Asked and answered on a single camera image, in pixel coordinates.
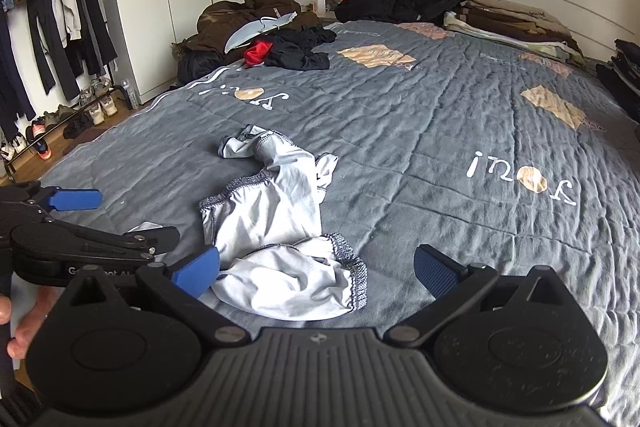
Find grey printed bedspread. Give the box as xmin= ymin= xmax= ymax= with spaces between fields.
xmin=10 ymin=19 xmax=640 ymax=413

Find row of hanging clothes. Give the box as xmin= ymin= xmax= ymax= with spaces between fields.
xmin=0 ymin=0 xmax=119 ymax=145

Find row of shoes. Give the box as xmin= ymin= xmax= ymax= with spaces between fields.
xmin=0 ymin=77 xmax=121 ymax=164

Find light blue cloth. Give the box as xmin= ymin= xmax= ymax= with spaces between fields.
xmin=224 ymin=12 xmax=298 ymax=54

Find red cloth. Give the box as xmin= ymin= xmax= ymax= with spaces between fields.
xmin=243 ymin=41 xmax=273 ymax=68

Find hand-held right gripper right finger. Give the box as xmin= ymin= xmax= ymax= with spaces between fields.
xmin=382 ymin=243 xmax=581 ymax=349

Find black crumpled clothes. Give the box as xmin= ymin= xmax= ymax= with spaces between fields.
xmin=262 ymin=26 xmax=338 ymax=72

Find person's left hand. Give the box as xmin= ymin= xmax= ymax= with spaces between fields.
xmin=0 ymin=288 xmax=64 ymax=359

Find stack of dark folded clothes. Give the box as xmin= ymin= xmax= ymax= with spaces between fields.
xmin=595 ymin=38 xmax=640 ymax=122

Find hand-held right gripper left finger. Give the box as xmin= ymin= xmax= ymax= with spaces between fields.
xmin=69 ymin=246 xmax=251 ymax=350

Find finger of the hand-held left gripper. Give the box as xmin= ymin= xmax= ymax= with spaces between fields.
xmin=50 ymin=218 xmax=181 ymax=256
xmin=0 ymin=180 xmax=104 ymax=224

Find stack of brown folded clothes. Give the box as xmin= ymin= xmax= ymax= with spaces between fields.
xmin=444 ymin=0 xmax=586 ymax=65

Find brown and black clothes pile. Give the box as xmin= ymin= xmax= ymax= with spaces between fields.
xmin=177 ymin=0 xmax=301 ymax=82

